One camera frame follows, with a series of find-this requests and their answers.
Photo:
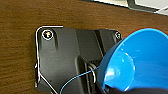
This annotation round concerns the blue bowl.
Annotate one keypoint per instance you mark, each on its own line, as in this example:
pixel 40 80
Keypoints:
pixel 143 60

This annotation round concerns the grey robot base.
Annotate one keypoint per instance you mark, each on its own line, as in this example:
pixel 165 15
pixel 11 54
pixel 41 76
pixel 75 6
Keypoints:
pixel 56 56

